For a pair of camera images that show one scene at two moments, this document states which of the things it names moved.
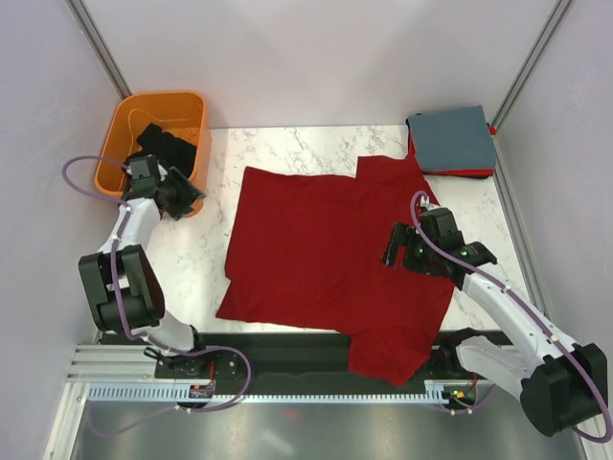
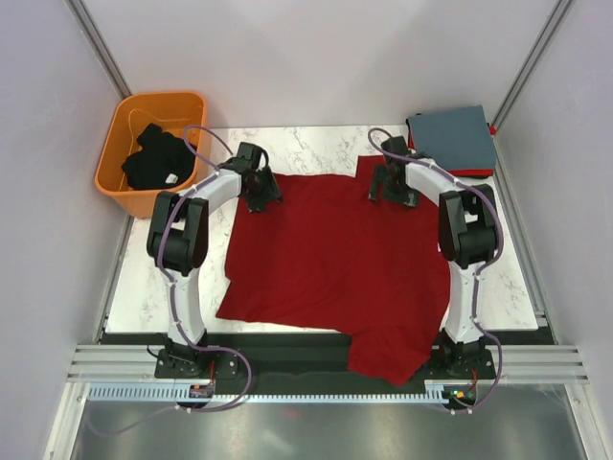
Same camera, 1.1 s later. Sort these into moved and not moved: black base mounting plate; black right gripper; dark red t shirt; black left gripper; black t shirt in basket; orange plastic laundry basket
Moved: black left gripper; black right gripper
Not moved: black base mounting plate; dark red t shirt; black t shirt in basket; orange plastic laundry basket
